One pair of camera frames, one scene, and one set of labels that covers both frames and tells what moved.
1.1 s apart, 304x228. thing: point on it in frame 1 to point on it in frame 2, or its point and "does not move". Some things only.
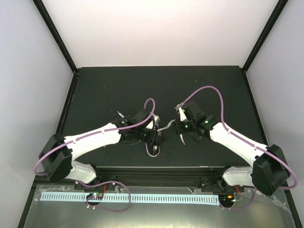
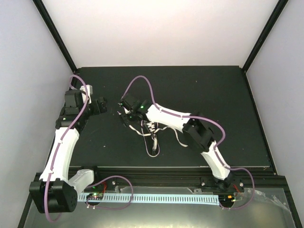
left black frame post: x=44 y=14 does not move
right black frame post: x=271 y=21 does not move
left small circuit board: x=95 y=196 does not move
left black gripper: x=147 y=140 to x=97 y=110
